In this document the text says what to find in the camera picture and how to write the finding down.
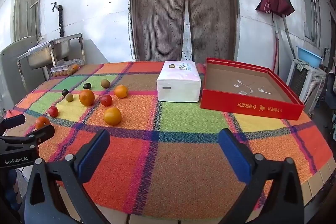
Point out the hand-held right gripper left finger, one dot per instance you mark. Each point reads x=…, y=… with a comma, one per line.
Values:
x=94, y=153

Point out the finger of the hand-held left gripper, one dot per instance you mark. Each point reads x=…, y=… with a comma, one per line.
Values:
x=13, y=119
x=44, y=132

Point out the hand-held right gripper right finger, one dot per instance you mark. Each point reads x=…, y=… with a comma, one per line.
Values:
x=233, y=153

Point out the reddish tangerine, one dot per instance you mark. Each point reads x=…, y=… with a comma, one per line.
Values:
x=41, y=121

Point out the red tomato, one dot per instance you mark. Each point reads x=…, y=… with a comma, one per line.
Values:
x=53, y=111
x=106, y=100

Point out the small green-brown fruit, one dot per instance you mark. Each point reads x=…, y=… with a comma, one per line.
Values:
x=69, y=97

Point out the dark plum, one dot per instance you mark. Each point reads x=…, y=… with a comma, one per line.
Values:
x=87, y=86
x=65, y=92

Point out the red cardboard box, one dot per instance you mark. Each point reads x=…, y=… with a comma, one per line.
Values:
x=252, y=106

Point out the large orange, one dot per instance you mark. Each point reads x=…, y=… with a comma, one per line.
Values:
x=86, y=97

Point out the green-brown kiwi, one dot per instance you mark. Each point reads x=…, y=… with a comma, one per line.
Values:
x=105, y=83

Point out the colourful plaid blanket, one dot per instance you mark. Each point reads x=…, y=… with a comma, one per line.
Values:
x=170, y=161

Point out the clear plastic fruit container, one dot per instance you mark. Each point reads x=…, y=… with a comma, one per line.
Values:
x=64, y=69

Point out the metal sink with stand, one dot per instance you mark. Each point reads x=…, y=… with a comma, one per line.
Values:
x=44, y=53

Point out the white tissue pack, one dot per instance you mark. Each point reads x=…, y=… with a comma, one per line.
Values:
x=178, y=85

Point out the white air conditioner unit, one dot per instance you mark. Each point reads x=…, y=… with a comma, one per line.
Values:
x=307, y=82

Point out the green checked cloth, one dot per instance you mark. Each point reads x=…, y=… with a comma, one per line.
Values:
x=300, y=64

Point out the red broom and dustpan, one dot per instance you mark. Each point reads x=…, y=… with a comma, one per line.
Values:
x=276, y=48

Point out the blue plastic basin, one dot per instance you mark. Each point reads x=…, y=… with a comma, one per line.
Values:
x=309, y=56

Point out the pale wooden pole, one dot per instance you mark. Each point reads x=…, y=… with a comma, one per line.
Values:
x=286, y=27

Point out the dark red folded umbrella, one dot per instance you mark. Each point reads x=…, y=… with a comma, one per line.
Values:
x=275, y=3

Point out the white framed window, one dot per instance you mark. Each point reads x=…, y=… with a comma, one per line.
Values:
x=311, y=16

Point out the ribbed metal double door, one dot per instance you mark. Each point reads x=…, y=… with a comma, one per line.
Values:
x=162, y=3

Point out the barred wall window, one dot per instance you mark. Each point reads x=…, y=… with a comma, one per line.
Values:
x=27, y=6

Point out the metal wall faucet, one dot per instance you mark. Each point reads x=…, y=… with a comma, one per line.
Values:
x=54, y=6

